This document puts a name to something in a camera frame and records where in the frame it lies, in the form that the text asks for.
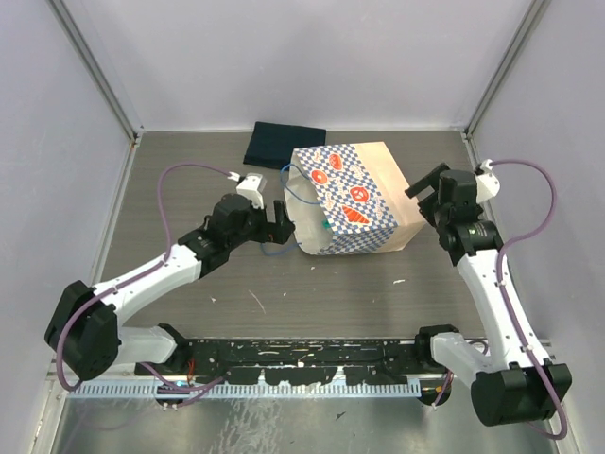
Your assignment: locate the checkered paper bag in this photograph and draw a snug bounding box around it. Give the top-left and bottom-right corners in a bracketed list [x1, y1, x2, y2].
[280, 142, 426, 255]

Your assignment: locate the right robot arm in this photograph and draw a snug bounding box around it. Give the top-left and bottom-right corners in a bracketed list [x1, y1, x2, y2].
[406, 160, 572, 440]

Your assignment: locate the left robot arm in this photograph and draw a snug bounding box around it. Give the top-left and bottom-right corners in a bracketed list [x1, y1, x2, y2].
[44, 194, 295, 381]

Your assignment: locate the dark folded cloth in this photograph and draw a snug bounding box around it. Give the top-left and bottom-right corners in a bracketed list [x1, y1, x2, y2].
[243, 121, 327, 170]

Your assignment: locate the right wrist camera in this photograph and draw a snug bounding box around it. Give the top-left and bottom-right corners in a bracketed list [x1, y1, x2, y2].
[475, 159, 500, 203]

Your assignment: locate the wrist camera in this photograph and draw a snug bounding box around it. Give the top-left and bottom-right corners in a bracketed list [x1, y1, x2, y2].
[475, 159, 500, 203]
[228, 172, 267, 209]

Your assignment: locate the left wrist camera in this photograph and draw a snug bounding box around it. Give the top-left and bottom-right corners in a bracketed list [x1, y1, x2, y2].
[228, 172, 267, 209]

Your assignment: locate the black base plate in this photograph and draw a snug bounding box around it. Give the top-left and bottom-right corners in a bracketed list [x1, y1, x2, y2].
[152, 339, 454, 386]

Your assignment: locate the slotted cable duct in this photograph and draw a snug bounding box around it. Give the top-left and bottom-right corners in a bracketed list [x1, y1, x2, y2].
[70, 378, 422, 399]

